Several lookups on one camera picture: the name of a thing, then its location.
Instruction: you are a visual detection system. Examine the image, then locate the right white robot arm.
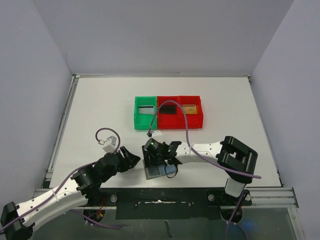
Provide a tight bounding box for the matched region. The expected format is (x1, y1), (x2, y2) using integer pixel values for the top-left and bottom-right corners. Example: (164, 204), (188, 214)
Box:
(142, 136), (261, 205)

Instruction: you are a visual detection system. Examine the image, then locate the green plastic bin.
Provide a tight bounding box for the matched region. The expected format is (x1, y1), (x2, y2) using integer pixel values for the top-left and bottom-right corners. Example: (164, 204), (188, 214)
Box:
(133, 96), (157, 130)

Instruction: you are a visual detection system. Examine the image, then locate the red plastic bin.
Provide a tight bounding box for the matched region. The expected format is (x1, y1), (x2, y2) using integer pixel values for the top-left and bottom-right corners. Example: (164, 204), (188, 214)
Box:
(157, 96), (179, 130)
(178, 95), (204, 129)

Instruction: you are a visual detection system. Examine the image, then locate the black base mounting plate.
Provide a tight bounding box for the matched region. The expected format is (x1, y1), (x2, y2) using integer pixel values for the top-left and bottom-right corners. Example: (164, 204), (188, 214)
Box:
(79, 187), (252, 223)

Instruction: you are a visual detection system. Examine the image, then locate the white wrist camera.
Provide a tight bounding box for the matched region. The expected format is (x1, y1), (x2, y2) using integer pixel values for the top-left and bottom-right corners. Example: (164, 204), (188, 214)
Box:
(146, 130), (163, 138)
(98, 136), (117, 153)

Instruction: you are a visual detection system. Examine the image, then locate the middle red plastic bin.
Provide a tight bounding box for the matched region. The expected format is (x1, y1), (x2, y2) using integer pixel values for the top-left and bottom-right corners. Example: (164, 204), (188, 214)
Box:
(157, 96), (179, 130)

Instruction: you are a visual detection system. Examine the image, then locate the aluminium table edge rail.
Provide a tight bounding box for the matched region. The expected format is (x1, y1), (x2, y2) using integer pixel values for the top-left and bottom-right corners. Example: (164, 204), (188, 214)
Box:
(47, 74), (104, 173)

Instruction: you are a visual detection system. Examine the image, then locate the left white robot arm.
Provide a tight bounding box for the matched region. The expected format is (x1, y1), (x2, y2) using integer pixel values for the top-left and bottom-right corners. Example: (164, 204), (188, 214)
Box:
(0, 146), (141, 240)

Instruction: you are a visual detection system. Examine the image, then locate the right red plastic bin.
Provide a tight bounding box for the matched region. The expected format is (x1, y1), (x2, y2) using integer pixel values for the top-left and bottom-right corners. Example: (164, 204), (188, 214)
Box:
(178, 95), (204, 129)

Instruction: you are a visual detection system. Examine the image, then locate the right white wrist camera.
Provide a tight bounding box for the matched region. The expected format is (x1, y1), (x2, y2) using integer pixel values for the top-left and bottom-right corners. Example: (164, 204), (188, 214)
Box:
(146, 130), (163, 138)

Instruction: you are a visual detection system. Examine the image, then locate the grey card holder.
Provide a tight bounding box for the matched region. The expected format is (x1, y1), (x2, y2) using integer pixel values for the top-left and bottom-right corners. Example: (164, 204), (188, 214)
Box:
(143, 161), (177, 180)

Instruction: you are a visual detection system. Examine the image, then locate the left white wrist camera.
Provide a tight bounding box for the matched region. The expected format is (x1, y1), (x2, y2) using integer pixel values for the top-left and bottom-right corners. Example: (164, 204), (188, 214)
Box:
(98, 136), (117, 153)

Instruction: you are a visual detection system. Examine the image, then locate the gold credit card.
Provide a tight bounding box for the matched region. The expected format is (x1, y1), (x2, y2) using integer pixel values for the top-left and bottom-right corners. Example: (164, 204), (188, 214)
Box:
(181, 104), (198, 115)

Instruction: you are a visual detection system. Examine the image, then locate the front aluminium frame rail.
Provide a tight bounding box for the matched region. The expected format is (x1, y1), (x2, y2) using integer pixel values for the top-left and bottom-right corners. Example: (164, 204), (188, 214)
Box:
(32, 187), (305, 240)

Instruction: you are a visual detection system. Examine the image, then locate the silver VIP card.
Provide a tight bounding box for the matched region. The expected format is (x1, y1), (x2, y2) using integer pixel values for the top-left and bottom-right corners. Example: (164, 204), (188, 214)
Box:
(138, 105), (155, 115)

